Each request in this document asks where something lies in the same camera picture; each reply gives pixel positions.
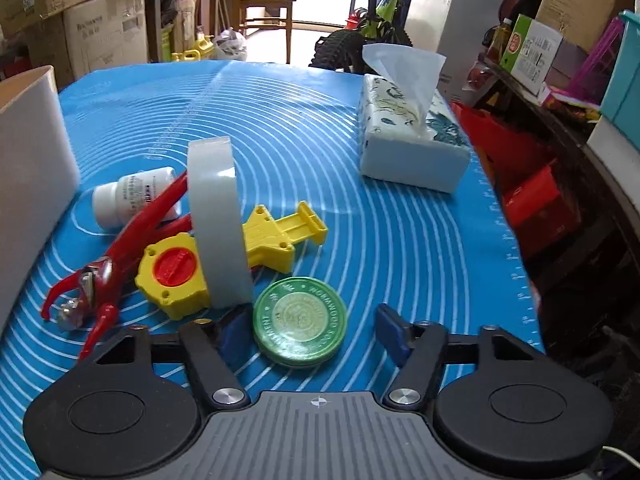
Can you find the white chest freezer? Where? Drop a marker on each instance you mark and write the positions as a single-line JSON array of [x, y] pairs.
[[454, 29]]

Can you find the white floral tissue box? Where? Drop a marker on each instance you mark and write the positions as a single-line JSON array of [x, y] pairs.
[[407, 132]]

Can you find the beige plastic storage bin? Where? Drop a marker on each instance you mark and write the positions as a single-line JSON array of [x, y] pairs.
[[39, 175]]

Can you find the white pill bottle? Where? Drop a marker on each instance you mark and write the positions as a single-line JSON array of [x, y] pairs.
[[115, 204]]

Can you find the green white carton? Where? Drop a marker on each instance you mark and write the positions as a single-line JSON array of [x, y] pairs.
[[530, 52]]

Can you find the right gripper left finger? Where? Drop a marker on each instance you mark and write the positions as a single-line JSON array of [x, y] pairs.
[[209, 348]]

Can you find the green black bicycle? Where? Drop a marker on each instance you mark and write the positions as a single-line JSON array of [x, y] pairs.
[[377, 23]]

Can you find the teal plastic crate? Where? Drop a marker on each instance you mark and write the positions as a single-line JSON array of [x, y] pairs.
[[621, 103]]

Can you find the large lower cardboard box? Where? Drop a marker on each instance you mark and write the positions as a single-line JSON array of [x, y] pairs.
[[94, 35]]

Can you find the yellow oil jug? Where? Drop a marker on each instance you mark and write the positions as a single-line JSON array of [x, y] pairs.
[[203, 49]]

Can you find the white tape roll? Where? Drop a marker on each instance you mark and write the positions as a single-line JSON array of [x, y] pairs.
[[217, 223]]

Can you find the red ultraman action figure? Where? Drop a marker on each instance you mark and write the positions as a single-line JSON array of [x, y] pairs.
[[99, 283]]

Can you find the yellow red toy tool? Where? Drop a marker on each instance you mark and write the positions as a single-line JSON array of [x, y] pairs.
[[183, 274]]

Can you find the blue silicone baking mat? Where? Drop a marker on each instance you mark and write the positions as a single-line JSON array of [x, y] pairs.
[[450, 259]]

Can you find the green round tin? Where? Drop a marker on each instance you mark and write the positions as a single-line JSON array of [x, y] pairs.
[[299, 322]]

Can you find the dark wooden side table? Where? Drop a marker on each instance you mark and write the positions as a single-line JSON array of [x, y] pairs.
[[607, 236]]

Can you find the wooden chair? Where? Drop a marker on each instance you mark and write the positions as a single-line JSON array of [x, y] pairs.
[[264, 15]]

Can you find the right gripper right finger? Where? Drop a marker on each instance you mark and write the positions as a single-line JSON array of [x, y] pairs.
[[418, 352]]

